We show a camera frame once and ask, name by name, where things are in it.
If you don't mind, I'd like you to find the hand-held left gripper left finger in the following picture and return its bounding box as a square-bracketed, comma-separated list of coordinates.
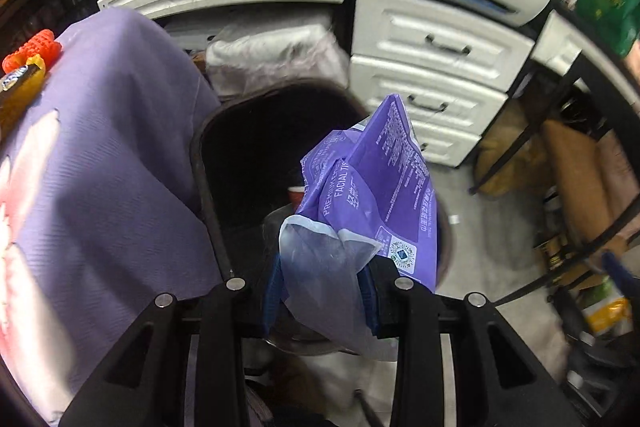
[59, 257, 288, 427]

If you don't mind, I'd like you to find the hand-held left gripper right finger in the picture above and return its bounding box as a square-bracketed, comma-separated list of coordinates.
[357, 257, 568, 427]

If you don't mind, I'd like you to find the purple tissue packet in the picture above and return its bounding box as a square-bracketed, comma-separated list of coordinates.
[279, 93, 441, 360]

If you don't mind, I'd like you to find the black trash bin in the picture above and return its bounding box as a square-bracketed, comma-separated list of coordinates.
[190, 79, 453, 358]

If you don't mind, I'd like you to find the orange ridged toy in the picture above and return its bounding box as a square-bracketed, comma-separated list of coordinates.
[1, 28, 63, 75]

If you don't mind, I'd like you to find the brown paper bag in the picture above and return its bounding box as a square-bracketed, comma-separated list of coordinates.
[475, 107, 546, 198]

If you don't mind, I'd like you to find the purple floral tablecloth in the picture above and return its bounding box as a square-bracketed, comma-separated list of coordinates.
[0, 7, 223, 425]

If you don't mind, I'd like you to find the black metal rack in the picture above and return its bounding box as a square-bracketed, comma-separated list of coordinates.
[467, 52, 640, 308]

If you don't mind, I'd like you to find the yellow white packet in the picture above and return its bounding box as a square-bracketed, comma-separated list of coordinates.
[585, 297, 632, 338]

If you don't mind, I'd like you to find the clear plastic bag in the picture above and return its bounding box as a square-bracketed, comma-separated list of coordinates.
[205, 24, 351, 98]

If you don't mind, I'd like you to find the brown cardboard box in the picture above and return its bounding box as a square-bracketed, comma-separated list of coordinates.
[542, 119, 626, 253]

